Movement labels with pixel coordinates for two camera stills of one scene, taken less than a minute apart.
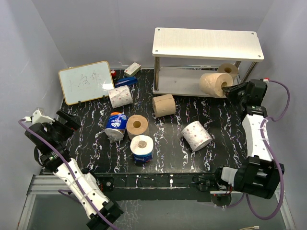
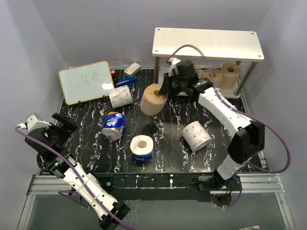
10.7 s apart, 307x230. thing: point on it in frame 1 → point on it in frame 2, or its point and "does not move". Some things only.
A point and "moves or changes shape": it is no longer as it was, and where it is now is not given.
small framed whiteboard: [84, 82] does not move
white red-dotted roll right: [196, 136] does not move
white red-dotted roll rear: [120, 97] does not move
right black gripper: [231, 91] → [166, 89]
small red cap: [113, 72] does not move
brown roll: [163, 105] → [198, 73]
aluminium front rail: [46, 185] does not move
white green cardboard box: [132, 69] does not move
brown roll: [137, 125] → [152, 102]
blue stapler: [126, 81] does not move
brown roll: [212, 83] moves or changes shape
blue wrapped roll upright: [142, 147] does not move
